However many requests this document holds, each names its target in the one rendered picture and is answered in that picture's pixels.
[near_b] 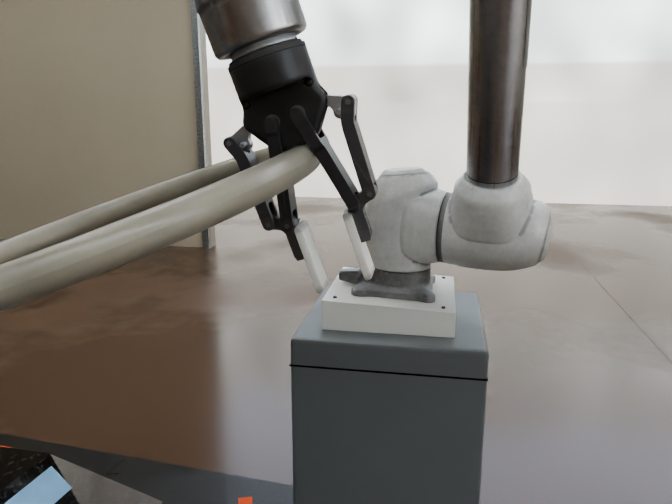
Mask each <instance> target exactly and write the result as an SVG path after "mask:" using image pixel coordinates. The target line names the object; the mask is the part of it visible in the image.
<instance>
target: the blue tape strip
mask: <svg viewBox="0 0 672 504"><path fill-rule="evenodd" d="M70 489H72V487H71V486H70V485H69V484H68V483H67V482H66V481H65V480H64V479H63V478H62V477H61V475H60V474H59V473H58V472H57V471H56V470H55V469H54V468H53V467H52V466H51V467H49V468H48V469H47V470H46V471H44V472H43V473H42V474H41V475H39V476H38V477H37V478H36V479H34V480H33V481H32V482H31V483H29V484H28V485H27V486H26V487H24V488H23V489H22V490H21V491H19V492H18V493H17V494H16V495H14V496H13V497H12V498H11V499H9V500H8V501H7V502H6V503H4V504H55V503H56V502H57V501H58V500H59V499H60V498H61V497H63V496H64V495H65V494H66V493H67V492H68V491H69V490H70Z"/></svg>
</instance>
